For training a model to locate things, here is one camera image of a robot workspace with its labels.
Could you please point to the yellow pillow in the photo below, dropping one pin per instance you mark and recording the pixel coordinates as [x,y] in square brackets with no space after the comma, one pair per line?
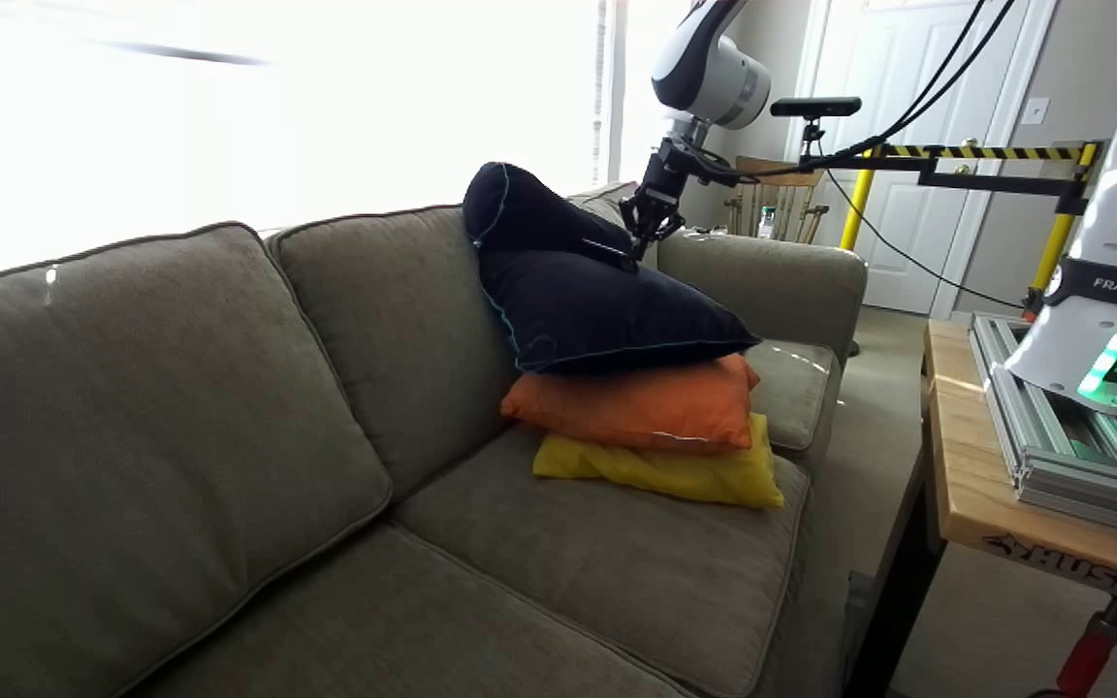
[738,480]

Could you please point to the grey fabric sofa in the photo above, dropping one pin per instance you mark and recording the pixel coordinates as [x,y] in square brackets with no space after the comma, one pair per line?
[275,465]

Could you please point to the black camera on stand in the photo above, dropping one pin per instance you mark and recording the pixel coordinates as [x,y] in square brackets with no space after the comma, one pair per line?
[810,114]

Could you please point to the wooden workbench table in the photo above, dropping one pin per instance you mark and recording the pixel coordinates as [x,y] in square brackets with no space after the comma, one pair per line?
[960,495]

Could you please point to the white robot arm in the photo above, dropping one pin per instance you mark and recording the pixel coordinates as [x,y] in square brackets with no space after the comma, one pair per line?
[703,79]

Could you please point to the white panel door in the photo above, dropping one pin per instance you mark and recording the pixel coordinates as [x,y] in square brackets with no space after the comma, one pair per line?
[927,70]

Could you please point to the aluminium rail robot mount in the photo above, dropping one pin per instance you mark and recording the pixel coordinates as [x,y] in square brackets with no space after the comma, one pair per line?
[1056,453]

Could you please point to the orange pillow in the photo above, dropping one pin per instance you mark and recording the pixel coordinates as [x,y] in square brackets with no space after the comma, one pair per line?
[700,410]

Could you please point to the red clamp under table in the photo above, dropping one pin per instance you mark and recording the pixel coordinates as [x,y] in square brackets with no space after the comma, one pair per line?
[1088,655]

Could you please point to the dark navy blue pillow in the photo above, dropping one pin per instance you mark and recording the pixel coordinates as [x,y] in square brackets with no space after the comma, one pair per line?
[567,290]

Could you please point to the wooden chair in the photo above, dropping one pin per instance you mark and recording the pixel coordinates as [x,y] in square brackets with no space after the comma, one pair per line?
[773,199]

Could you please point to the yellow black striped stand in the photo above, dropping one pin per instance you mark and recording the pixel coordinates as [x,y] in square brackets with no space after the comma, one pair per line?
[914,212]

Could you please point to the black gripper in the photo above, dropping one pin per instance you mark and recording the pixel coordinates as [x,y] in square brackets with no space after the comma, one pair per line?
[667,168]

